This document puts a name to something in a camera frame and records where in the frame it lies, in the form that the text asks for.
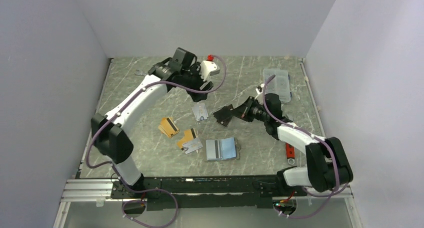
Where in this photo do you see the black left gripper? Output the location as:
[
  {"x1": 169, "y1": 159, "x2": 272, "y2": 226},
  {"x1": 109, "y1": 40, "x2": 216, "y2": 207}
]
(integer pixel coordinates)
[{"x1": 179, "y1": 62, "x2": 213, "y2": 102}]

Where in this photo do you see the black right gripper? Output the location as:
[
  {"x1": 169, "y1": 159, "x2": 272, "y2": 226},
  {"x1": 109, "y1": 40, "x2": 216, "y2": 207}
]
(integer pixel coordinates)
[{"x1": 228, "y1": 97, "x2": 270, "y2": 123}]

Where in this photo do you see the grey card holder blue lining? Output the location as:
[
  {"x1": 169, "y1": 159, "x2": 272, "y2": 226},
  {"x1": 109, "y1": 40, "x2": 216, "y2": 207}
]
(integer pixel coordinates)
[{"x1": 205, "y1": 137, "x2": 240, "y2": 162}]

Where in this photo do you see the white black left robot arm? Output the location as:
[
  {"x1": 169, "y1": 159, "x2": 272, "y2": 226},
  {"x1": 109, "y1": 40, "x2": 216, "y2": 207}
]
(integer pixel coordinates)
[{"x1": 90, "y1": 48, "x2": 221, "y2": 198}]

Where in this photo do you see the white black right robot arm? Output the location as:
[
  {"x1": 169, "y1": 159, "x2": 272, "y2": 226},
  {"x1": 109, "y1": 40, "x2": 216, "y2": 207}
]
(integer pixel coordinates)
[{"x1": 231, "y1": 93, "x2": 354, "y2": 195}]

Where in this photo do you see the black card stack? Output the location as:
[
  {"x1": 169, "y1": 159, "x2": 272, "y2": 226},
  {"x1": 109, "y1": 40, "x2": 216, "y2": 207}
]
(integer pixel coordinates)
[{"x1": 213, "y1": 104, "x2": 234, "y2": 127}]

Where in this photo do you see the gold card stack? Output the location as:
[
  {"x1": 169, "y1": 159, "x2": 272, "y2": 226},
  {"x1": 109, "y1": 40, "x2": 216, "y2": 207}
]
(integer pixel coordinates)
[{"x1": 158, "y1": 117, "x2": 180, "y2": 138}]

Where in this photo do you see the gold card under holder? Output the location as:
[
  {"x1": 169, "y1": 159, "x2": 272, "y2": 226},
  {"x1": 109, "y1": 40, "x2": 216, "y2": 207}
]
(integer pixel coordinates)
[{"x1": 177, "y1": 128, "x2": 198, "y2": 150}]

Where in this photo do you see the silver card on table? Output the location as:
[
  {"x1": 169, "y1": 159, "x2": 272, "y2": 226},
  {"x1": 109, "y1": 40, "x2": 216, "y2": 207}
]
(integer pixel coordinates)
[{"x1": 182, "y1": 138, "x2": 203, "y2": 154}]

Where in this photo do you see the clear plastic screw box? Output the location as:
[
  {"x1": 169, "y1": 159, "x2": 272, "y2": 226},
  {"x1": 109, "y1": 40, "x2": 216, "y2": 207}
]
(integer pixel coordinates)
[{"x1": 262, "y1": 68, "x2": 292, "y2": 103}]

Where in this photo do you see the silver open-end wrench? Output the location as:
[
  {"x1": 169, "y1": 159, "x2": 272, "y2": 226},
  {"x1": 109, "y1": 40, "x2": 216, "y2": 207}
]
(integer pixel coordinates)
[{"x1": 135, "y1": 70, "x2": 147, "y2": 76}]

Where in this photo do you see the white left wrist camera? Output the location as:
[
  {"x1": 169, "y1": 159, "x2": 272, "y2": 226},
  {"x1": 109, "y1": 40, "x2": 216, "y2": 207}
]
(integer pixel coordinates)
[{"x1": 199, "y1": 55, "x2": 221, "y2": 81}]

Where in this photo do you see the red handled tool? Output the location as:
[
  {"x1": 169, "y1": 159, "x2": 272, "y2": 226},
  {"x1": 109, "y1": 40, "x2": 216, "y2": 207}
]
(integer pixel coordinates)
[{"x1": 285, "y1": 143, "x2": 296, "y2": 165}]

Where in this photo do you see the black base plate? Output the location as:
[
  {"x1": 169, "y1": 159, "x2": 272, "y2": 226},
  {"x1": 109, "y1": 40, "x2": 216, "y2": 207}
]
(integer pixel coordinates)
[{"x1": 110, "y1": 175, "x2": 307, "y2": 211}]

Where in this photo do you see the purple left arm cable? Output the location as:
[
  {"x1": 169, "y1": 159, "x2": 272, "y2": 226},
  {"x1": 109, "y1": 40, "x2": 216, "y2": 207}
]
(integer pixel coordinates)
[{"x1": 85, "y1": 55, "x2": 227, "y2": 228}]

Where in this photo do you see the aluminium frame rail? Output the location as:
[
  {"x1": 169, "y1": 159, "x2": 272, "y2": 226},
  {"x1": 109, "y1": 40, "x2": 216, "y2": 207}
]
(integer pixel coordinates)
[{"x1": 54, "y1": 175, "x2": 363, "y2": 227}]

